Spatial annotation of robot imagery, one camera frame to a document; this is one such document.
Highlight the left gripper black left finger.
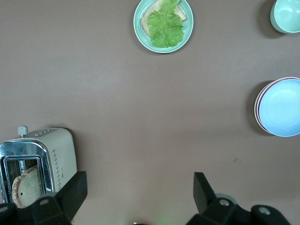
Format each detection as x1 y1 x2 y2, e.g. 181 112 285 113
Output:
30 171 88 225

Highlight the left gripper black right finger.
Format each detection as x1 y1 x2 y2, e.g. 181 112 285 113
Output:
187 172 238 225

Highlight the pink shallow bowl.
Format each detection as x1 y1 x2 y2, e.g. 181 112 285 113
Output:
255 76 300 135

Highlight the blue shallow bowl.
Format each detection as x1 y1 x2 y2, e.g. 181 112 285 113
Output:
259 79 300 137

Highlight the round bread slice in toaster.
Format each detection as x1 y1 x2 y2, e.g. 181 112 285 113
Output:
11 164 44 209

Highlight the beige chrome toaster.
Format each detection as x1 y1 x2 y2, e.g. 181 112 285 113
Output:
0 126 78 207

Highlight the green plate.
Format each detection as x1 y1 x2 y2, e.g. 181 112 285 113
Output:
133 0 195 54

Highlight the green lettuce leaf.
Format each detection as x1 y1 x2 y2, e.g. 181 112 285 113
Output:
147 0 184 49

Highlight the square bread slice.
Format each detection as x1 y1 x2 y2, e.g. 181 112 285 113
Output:
140 0 188 38

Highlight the green deep bowl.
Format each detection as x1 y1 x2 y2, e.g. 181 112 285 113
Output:
269 0 300 34

